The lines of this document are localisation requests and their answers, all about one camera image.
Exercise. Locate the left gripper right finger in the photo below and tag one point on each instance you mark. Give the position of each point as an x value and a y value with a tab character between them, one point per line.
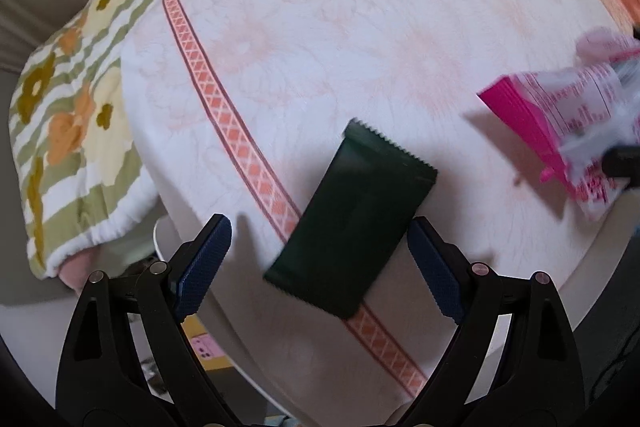
538	380

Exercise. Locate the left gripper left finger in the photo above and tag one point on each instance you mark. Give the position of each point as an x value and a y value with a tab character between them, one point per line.
126	360

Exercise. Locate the magenta white snack bag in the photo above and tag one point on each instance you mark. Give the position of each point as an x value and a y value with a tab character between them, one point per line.
570	117

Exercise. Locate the dark green snack packet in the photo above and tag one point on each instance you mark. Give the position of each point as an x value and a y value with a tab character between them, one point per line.
354	222

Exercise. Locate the yellow cushion stool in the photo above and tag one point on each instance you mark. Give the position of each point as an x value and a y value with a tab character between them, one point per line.
192	326

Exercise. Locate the pink phone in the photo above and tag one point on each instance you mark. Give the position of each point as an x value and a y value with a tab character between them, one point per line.
206	347

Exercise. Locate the pink pillow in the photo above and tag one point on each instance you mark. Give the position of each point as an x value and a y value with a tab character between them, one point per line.
75	270

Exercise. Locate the floral striped blanket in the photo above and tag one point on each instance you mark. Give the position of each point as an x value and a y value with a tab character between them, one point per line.
82	182

